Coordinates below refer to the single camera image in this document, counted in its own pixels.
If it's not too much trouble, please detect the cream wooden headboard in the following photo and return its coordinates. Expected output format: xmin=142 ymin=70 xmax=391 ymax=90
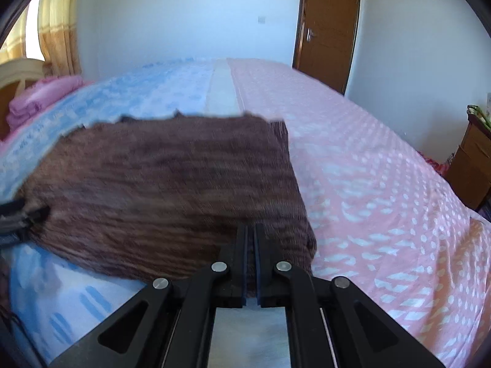
xmin=0 ymin=58 xmax=51 ymax=141

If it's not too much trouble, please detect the pink and blue dotted bedsheet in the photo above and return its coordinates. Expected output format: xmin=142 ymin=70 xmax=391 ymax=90
xmin=0 ymin=57 xmax=491 ymax=368

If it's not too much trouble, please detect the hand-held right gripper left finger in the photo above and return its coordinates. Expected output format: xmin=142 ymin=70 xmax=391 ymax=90
xmin=48 ymin=224 xmax=249 ymax=368

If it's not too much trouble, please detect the red patterned cloth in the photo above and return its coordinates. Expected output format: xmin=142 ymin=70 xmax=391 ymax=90
xmin=437 ymin=153 xmax=456 ymax=175

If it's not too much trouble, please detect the green cloth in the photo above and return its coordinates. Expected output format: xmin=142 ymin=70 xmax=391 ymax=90
xmin=466 ymin=104 xmax=491 ymax=128

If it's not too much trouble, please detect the folded pink quilt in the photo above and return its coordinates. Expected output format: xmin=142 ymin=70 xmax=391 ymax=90
xmin=8 ymin=75 xmax=95 ymax=131

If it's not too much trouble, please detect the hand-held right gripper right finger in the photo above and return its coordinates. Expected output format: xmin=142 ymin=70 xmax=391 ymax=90
xmin=255 ymin=224 xmax=448 ymax=368

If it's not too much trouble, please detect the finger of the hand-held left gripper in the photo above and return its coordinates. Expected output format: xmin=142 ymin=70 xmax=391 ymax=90
xmin=0 ymin=205 xmax=51 ymax=245
xmin=0 ymin=199 xmax=27 ymax=219

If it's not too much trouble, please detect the brown wooden door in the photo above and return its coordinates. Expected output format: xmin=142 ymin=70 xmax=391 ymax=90
xmin=292 ymin=0 xmax=362 ymax=96

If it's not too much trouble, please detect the brown knitted sweater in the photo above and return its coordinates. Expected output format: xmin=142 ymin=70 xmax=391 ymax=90
xmin=17 ymin=111 xmax=318 ymax=300

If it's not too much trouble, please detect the yellow patterned curtain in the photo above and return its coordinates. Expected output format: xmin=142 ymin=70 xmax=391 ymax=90
xmin=0 ymin=0 xmax=83 ymax=78

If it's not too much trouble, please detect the brown wooden desk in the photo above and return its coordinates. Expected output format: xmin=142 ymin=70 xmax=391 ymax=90
xmin=445 ymin=105 xmax=491 ymax=212

